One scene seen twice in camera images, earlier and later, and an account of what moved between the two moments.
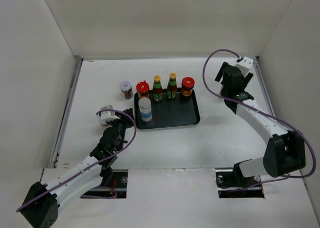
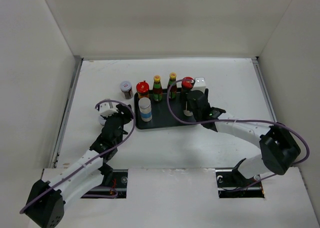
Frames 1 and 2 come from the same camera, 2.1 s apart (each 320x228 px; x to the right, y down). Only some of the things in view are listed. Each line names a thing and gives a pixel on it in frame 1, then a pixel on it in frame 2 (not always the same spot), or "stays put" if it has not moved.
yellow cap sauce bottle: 157,89 stays put
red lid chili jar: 187,84 stays put
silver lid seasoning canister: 145,108 stays put
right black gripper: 245,81 to 206,93
